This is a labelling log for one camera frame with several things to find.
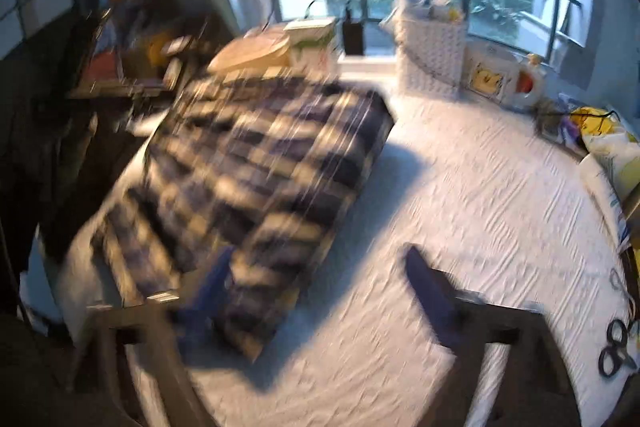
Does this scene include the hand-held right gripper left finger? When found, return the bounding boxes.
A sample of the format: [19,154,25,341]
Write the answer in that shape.
[67,247,236,427]

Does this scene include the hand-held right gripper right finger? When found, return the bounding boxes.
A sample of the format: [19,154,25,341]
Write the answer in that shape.
[404,246,583,427]

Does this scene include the plaid flannel shirt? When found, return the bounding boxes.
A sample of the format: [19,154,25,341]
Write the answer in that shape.
[92,74,396,363]

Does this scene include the white quilted bedspread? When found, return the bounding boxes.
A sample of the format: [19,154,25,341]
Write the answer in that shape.
[55,77,636,427]

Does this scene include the black scissors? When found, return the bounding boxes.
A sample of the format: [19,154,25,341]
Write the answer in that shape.
[597,319,638,378]

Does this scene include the white bottle with orange label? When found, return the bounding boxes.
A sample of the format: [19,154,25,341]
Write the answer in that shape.
[510,54,546,110]

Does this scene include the yellow and white bag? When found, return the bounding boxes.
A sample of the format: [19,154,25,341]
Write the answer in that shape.
[570,107,640,212]

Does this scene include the beige container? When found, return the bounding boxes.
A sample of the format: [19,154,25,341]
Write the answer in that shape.
[207,29,292,75]

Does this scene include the white woven basket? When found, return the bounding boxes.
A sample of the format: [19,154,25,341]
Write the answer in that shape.
[395,14,468,98]

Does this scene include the white and green carton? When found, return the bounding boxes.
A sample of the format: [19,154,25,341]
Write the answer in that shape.
[284,18,338,78]

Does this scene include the black bottle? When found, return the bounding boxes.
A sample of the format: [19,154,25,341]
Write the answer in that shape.
[342,2,365,55]

